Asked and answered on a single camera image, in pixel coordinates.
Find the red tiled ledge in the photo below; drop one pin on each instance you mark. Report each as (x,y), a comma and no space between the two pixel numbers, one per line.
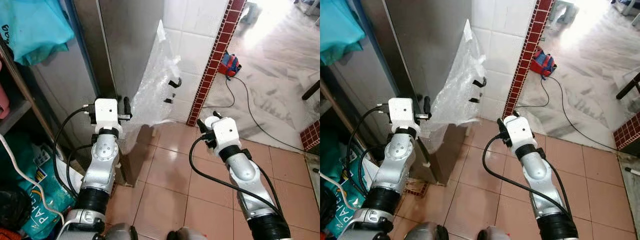
(627,132)
(311,136)

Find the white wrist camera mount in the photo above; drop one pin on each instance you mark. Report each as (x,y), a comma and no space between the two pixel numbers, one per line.
(401,112)
(520,132)
(225,132)
(106,112)

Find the teal plastic bag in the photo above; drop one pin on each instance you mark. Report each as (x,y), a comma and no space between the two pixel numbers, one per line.
(337,27)
(35,30)

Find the large black wall hook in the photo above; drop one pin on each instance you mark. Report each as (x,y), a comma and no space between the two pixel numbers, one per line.
(481,82)
(176,82)

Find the red and blue bag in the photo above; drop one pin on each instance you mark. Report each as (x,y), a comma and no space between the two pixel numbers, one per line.
(229,65)
(542,64)

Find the black plastic bag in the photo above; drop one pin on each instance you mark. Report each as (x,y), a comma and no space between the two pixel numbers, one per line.
(326,205)
(14,207)

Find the clear plastic bag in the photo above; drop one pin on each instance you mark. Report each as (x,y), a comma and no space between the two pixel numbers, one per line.
(150,90)
(452,95)

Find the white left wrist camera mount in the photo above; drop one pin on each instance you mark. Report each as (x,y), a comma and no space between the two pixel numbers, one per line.
(401,112)
(106,112)

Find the grey left robot leg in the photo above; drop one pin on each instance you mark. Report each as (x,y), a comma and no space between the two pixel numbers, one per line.
(120,233)
(425,233)

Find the pink plastic container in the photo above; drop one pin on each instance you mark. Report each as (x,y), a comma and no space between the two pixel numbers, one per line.
(3,102)

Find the grey storage shelf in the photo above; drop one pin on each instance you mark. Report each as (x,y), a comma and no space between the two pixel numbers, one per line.
(336,107)
(15,120)

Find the grey right robot leg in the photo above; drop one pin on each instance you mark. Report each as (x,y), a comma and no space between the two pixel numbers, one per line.
(187,235)
(495,235)

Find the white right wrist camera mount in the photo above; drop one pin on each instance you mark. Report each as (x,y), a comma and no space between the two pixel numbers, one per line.
(225,132)
(520,132)

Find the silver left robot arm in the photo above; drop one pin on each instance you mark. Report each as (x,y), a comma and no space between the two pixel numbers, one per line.
(400,165)
(102,165)

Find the dark furniture bar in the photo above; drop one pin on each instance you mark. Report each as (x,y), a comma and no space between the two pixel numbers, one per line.
(311,90)
(628,86)

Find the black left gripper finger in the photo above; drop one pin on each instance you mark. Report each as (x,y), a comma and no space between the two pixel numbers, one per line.
(427,106)
(127,106)

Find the grey robot leg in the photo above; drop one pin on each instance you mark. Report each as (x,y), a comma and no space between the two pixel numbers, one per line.
(495,235)
(187,235)
(120,233)
(425,233)

